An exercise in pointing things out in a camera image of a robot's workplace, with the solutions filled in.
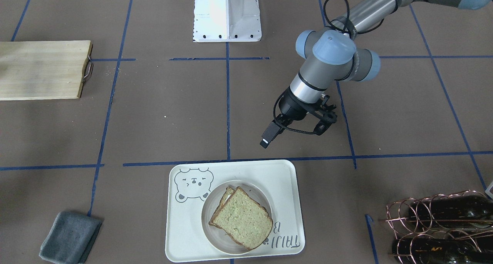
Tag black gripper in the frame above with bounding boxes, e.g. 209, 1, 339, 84
260, 88, 337, 148

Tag bread slice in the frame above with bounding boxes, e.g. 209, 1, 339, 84
215, 186, 235, 213
208, 186, 273, 251

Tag white round plate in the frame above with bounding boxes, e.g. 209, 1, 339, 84
201, 180, 273, 256

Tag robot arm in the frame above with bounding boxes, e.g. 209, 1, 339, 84
260, 0, 491, 148

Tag cream bear tray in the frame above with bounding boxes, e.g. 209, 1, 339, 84
165, 159, 306, 262

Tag dark green wine bottle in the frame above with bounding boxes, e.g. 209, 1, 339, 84
408, 194, 493, 229

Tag grey folded cloth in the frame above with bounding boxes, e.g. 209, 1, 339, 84
39, 211, 102, 264

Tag wooden cutting board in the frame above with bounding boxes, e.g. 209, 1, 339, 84
0, 40, 93, 101

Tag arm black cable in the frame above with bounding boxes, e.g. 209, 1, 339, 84
323, 0, 386, 39

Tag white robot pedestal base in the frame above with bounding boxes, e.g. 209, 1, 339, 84
193, 0, 262, 43

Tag copper wire bottle rack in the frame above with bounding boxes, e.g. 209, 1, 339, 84
384, 190, 493, 264

